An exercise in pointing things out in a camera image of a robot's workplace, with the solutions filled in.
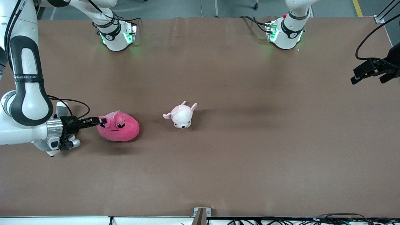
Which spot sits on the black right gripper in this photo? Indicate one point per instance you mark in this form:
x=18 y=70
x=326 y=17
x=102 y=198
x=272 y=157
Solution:
x=71 y=124

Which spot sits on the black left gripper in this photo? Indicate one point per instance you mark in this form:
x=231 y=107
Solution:
x=394 y=57

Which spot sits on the pink snail plush toy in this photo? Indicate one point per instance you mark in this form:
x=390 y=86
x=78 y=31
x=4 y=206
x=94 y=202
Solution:
x=125 y=132

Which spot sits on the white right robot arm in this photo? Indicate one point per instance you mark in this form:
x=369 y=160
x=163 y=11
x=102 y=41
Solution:
x=28 y=103

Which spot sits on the grey white husky plush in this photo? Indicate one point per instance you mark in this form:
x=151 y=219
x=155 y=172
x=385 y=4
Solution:
x=61 y=109

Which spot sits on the light pink dog plush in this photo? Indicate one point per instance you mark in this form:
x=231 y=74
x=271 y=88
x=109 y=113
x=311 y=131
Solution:
x=181 y=117

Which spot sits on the black caster wheel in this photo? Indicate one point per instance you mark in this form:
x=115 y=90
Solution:
x=256 y=5

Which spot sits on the brown table cover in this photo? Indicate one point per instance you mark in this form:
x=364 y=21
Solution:
x=218 y=172

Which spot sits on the aluminium frame post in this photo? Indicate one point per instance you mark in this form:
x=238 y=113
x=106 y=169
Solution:
x=379 y=19

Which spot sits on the white table edge rail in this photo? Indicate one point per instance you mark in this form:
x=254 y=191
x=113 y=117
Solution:
x=62 y=221

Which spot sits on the metal table edge bracket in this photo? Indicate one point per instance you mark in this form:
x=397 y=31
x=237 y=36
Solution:
x=201 y=215

